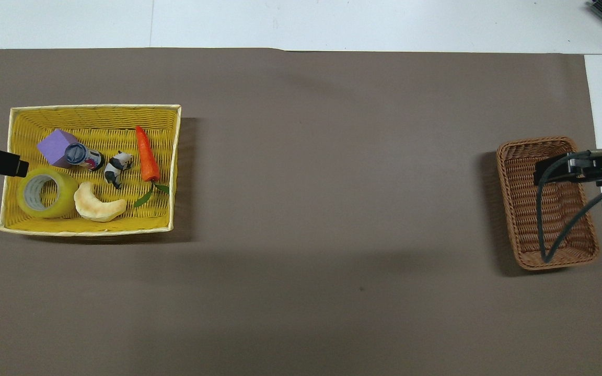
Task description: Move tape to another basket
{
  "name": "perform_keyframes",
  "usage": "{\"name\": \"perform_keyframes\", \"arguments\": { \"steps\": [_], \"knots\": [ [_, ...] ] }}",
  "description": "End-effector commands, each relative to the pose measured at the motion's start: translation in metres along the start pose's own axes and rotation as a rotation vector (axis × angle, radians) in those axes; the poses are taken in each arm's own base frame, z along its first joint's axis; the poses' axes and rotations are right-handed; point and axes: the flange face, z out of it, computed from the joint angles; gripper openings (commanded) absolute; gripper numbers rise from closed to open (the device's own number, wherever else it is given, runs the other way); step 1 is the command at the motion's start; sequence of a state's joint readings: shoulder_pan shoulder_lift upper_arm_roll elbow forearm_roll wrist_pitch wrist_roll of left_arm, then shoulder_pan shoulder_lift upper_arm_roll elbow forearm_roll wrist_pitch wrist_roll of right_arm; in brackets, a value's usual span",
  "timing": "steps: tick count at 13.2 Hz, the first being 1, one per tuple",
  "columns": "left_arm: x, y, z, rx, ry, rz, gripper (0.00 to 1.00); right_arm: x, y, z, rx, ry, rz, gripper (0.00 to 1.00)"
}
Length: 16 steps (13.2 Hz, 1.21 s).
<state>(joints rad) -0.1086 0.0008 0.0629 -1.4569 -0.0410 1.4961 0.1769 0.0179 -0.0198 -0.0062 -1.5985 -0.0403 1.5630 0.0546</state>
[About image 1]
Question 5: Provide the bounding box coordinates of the black cable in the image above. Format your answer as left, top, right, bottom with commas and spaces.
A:
535, 150, 602, 263

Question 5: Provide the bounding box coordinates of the yellow tape roll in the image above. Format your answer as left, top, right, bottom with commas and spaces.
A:
17, 166, 79, 219

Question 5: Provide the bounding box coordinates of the brown wicker basket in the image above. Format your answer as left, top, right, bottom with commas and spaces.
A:
496, 136, 600, 271

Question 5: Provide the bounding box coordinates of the orange toy carrot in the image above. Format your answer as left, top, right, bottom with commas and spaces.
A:
133, 125, 171, 208

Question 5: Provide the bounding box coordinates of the panda toy figure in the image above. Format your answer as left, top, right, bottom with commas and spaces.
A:
103, 150, 135, 190

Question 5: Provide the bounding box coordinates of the toy croissant bread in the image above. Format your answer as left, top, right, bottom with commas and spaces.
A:
74, 181, 128, 223

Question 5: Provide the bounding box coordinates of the purple cube block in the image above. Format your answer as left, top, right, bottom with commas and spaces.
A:
37, 128, 79, 169

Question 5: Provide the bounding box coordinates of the yellow woven basket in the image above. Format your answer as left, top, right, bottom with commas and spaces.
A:
0, 104, 182, 237

